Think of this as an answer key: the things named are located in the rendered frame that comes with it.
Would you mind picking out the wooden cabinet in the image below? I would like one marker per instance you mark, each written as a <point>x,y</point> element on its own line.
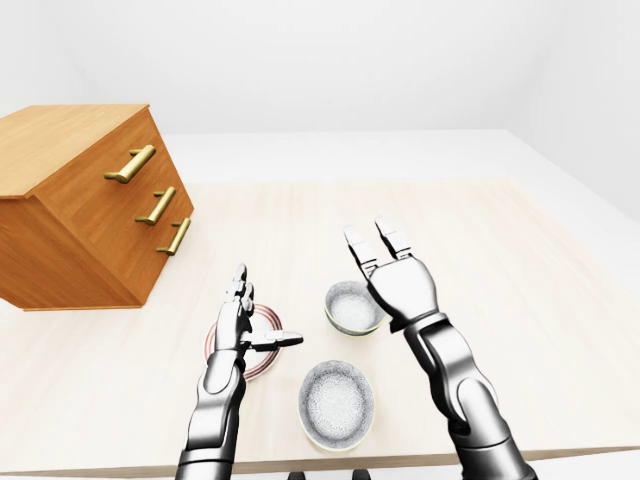
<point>45,150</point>

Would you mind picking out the silver robot left hand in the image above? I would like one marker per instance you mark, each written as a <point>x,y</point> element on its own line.
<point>229,327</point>

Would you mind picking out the silver robot right hand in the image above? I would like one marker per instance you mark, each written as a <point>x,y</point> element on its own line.
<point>405,290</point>

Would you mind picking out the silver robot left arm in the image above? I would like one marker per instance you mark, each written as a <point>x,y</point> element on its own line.
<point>215,415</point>

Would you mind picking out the large wooden drawer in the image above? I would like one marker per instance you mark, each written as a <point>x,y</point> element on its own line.
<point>90,200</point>

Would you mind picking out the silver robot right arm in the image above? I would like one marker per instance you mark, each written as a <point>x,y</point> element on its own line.
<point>460,390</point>

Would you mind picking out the medium wooden drawer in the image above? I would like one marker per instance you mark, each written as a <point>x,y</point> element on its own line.
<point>125,245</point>

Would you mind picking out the patterned bowl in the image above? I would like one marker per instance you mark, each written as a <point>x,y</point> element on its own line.
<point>350,310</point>
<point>336,406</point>

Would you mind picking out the small wooden drawer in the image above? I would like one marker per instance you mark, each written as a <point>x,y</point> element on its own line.
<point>145,272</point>

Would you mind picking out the white plate with red rings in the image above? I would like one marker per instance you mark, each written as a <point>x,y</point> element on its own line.
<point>266,320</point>

